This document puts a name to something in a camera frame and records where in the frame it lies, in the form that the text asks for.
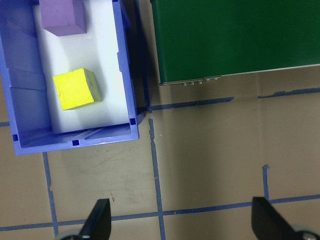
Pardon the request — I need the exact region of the yellow foam block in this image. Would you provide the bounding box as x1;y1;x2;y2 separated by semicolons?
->
52;67;103;111

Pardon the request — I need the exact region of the purple foam block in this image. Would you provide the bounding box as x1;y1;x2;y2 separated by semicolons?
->
39;0;88;37

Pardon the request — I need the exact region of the white foam bin liner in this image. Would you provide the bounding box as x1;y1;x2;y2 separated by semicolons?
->
32;0;133;135

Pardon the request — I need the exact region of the blue plastic storage bin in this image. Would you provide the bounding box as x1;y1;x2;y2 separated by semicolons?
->
0;0;151;156

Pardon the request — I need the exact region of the green belt conveyor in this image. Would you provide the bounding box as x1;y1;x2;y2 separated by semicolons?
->
149;0;320;87

